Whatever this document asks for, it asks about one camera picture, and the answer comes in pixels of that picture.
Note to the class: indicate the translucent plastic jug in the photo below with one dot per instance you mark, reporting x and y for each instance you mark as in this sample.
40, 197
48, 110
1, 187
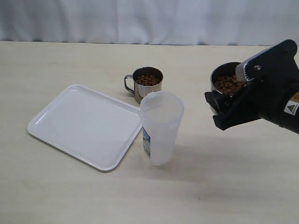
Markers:
161, 114

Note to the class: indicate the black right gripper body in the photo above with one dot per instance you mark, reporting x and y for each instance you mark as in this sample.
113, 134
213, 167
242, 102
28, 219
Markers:
272, 89

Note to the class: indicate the white plastic tray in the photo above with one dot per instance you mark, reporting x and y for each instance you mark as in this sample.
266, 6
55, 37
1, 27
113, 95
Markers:
88, 125

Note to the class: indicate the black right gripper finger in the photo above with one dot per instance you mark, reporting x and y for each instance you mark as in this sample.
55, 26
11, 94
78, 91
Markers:
221, 103
233, 116

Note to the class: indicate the steel mug with kibble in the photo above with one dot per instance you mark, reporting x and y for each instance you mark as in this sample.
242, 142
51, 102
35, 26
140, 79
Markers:
223, 79
146, 80

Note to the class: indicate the white backdrop curtain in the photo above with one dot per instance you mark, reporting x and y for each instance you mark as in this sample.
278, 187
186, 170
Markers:
154, 22

